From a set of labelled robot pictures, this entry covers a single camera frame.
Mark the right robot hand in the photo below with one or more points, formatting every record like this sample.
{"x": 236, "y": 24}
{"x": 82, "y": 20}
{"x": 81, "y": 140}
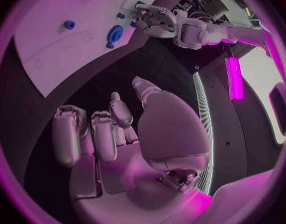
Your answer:
{"x": 170, "y": 134}

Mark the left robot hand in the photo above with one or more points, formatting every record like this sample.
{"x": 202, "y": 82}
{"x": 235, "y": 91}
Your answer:
{"x": 160, "y": 17}

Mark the blue peg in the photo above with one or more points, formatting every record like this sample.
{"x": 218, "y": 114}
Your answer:
{"x": 69, "y": 24}
{"x": 120, "y": 15}

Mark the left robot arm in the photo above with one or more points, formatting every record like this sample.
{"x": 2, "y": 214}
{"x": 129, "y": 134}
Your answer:
{"x": 210, "y": 34}

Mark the white task board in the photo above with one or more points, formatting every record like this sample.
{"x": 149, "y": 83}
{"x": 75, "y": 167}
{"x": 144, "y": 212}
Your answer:
{"x": 63, "y": 7}

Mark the workshop rack with equipment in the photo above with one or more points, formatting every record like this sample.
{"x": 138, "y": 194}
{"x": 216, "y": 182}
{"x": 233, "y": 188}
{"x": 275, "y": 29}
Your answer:
{"x": 203, "y": 0}

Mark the blue gear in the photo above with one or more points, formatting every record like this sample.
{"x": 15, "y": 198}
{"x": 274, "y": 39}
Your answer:
{"x": 114, "y": 35}

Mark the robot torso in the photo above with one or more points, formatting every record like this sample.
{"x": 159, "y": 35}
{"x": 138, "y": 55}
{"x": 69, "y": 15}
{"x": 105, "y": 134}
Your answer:
{"x": 226, "y": 125}

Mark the glowing light bar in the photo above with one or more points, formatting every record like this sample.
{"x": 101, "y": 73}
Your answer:
{"x": 234, "y": 78}

